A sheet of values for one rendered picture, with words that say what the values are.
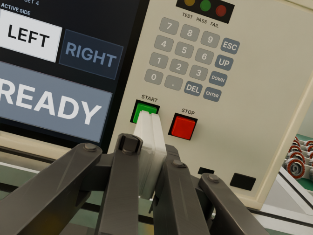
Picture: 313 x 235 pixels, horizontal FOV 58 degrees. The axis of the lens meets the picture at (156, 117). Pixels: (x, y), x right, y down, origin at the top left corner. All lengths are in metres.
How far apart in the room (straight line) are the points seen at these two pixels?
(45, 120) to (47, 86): 0.03
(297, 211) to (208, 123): 0.16
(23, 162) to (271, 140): 0.23
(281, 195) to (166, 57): 0.23
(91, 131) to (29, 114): 0.06
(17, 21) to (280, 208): 0.32
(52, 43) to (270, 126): 0.21
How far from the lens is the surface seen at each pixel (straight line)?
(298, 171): 1.74
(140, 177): 0.15
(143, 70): 0.25
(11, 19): 0.27
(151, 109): 0.25
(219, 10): 0.26
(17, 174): 0.27
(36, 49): 0.27
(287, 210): 0.36
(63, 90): 0.27
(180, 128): 0.26
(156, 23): 0.25
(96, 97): 0.26
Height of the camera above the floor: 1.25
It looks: 16 degrees down
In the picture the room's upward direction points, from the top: 18 degrees clockwise
